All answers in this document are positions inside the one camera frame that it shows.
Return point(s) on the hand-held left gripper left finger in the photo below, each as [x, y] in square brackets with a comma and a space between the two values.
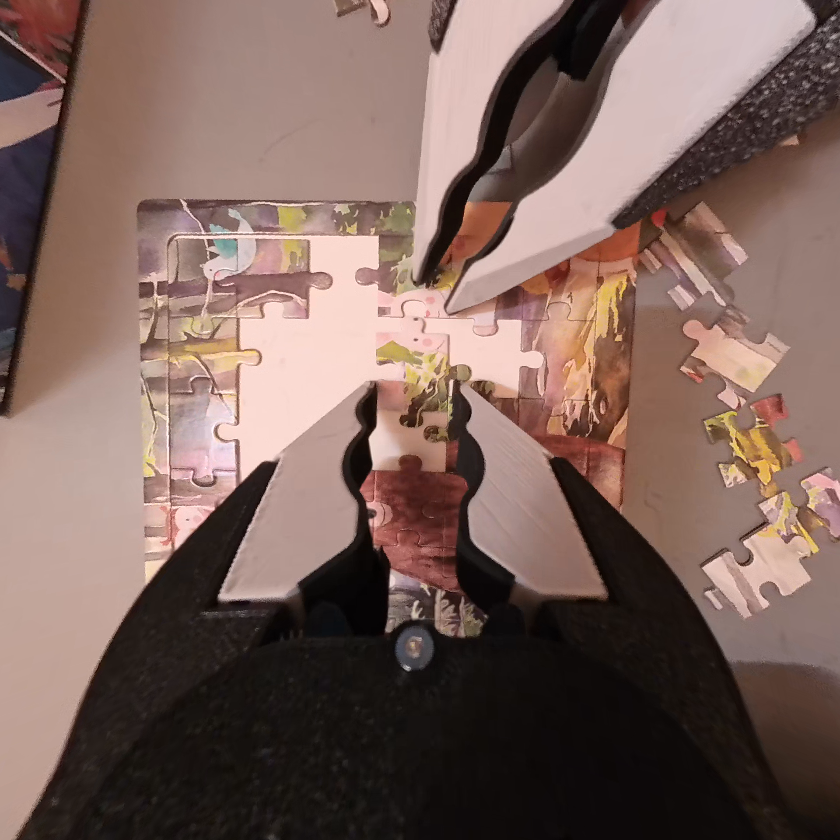
[295, 525]

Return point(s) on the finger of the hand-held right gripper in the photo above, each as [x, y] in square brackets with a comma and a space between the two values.
[459, 98]
[689, 98]

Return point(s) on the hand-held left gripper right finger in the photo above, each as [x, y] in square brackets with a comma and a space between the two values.
[525, 525]

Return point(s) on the forest animal jigsaw puzzle board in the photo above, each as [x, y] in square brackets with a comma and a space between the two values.
[197, 394]

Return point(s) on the orange green puzzle piece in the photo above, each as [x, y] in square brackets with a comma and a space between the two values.
[394, 262]

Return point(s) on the green yellow puzzle piece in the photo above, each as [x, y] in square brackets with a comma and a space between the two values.
[420, 354]

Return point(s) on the grey desk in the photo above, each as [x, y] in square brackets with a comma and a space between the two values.
[229, 98]

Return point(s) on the large white grey puzzle piece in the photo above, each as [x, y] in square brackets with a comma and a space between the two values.
[754, 571]

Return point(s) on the yellow red puzzle piece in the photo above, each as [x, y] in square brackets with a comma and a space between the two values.
[754, 439]

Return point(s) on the small yellow grey puzzle piece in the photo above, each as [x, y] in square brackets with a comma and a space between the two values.
[784, 515]

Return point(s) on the purple pink puzzle piece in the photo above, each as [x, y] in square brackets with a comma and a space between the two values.
[823, 502]

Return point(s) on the dark blue illustrated puzzle box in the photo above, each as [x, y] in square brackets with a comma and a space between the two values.
[26, 197]

